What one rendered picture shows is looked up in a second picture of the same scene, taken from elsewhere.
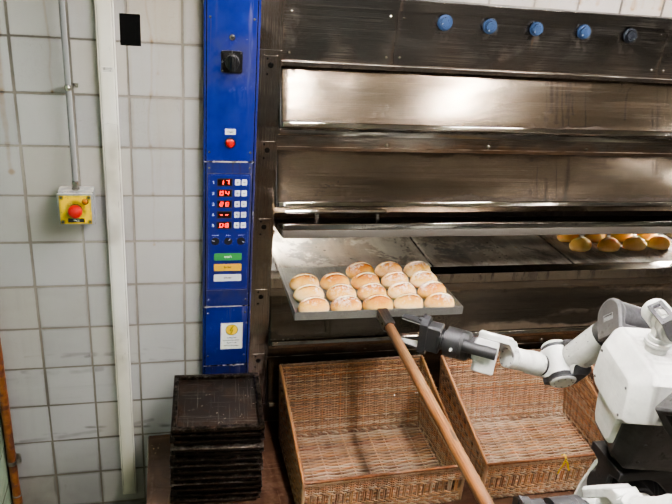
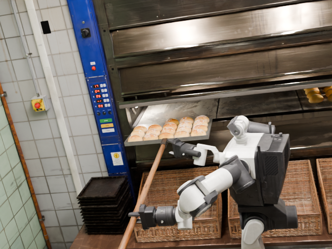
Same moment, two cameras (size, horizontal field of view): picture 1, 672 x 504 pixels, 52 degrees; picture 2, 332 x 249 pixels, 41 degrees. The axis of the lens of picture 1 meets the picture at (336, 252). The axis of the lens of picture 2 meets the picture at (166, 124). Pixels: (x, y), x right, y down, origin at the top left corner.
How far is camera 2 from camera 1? 1.47 m
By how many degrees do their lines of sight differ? 26
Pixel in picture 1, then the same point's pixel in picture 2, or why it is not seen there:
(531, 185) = (254, 68)
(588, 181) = (290, 61)
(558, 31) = not seen: outside the picture
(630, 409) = not seen: hidden behind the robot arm
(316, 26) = (120, 9)
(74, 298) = (50, 144)
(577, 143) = (275, 41)
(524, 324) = not seen: hidden behind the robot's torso
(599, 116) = (283, 24)
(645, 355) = (232, 144)
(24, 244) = (26, 122)
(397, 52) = (161, 13)
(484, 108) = (214, 32)
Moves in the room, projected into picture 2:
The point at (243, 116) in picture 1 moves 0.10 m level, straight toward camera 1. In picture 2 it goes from (96, 55) to (90, 59)
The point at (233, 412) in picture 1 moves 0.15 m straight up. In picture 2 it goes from (106, 191) to (102, 171)
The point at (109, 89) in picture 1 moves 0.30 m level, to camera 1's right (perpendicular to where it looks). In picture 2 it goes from (42, 53) to (78, 50)
